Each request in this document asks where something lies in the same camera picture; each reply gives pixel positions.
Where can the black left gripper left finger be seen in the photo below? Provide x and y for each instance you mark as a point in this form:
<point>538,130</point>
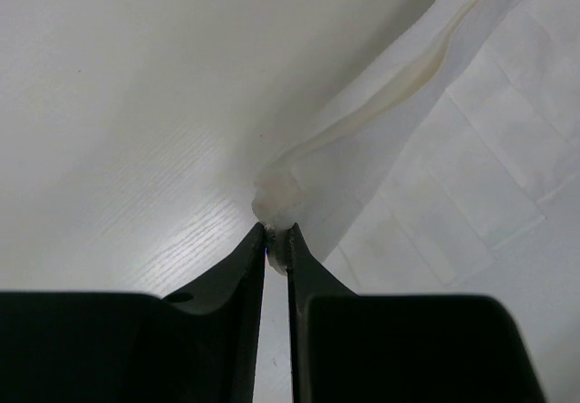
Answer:
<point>197,344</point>

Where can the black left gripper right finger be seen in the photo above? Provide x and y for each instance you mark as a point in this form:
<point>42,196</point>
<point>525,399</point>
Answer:
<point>347,347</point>

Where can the white skirt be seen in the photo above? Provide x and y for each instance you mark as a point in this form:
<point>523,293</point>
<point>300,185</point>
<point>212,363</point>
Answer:
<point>452,165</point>

